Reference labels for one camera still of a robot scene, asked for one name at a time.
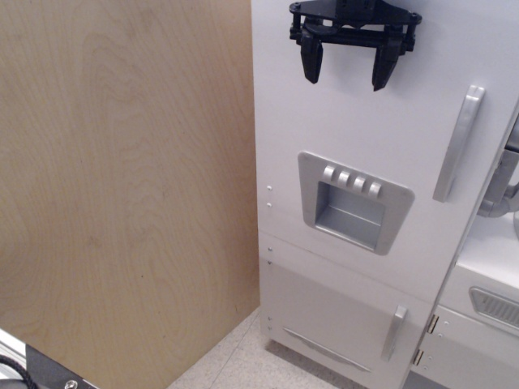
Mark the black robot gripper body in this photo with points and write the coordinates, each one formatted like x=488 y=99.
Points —
x=371 y=24

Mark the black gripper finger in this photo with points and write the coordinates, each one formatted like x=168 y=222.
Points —
x=386 y=58
x=312 y=56

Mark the white fridge door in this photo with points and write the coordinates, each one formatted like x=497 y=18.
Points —
x=399 y=133

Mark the white toy fridge cabinet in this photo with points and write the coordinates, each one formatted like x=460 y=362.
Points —
x=365 y=196

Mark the grey ice dispenser housing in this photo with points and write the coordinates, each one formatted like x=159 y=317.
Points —
x=354 y=206

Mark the grey toy faucet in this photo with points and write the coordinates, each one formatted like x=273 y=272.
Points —
x=501 y=196

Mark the brass oven door hinge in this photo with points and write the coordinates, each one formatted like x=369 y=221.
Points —
x=432 y=323

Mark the white lower freezer door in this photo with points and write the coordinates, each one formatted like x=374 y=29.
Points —
x=335 y=316

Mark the grey oven vent panel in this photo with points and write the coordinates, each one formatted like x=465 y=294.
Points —
x=493 y=306

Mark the brass lower oven hinge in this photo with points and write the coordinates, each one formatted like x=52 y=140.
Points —
x=418 y=357

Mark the white toy oven unit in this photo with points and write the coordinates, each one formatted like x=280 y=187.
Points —
x=466 y=349

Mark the silver upper door handle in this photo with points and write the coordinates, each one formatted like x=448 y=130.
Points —
x=461 y=133

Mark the silver freezer door handle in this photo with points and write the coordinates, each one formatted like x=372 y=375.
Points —
x=396 y=324

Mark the grey metal base frame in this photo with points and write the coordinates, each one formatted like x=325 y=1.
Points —
x=23 y=366

